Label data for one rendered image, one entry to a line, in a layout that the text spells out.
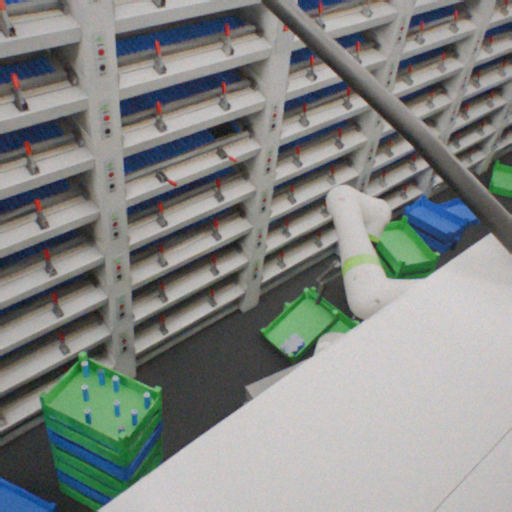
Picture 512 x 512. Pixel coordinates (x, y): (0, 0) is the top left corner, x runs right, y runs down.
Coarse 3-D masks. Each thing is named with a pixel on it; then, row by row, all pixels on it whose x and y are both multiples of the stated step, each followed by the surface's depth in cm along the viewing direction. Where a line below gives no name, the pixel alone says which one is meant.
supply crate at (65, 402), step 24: (72, 384) 193; (96, 384) 194; (120, 384) 195; (48, 408) 182; (72, 408) 186; (96, 408) 187; (120, 408) 188; (144, 408) 189; (96, 432) 177; (120, 432) 173
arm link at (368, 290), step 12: (348, 264) 172; (360, 264) 169; (372, 264) 169; (348, 276) 169; (360, 276) 166; (372, 276) 165; (384, 276) 168; (348, 288) 167; (360, 288) 163; (372, 288) 162; (384, 288) 162; (396, 288) 163; (348, 300) 166; (360, 300) 162; (372, 300) 161; (384, 300) 161; (360, 312) 163; (372, 312) 162
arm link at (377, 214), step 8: (368, 200) 197; (376, 200) 199; (368, 208) 196; (376, 208) 197; (384, 208) 199; (368, 216) 197; (376, 216) 198; (384, 216) 198; (368, 224) 199; (376, 224) 199; (384, 224) 200; (368, 232) 199; (376, 232) 199; (376, 240) 201
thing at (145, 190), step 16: (240, 128) 233; (256, 128) 228; (240, 144) 227; (256, 144) 230; (208, 160) 218; (224, 160) 220; (240, 160) 228; (176, 176) 209; (192, 176) 213; (128, 192) 199; (144, 192) 201; (160, 192) 208
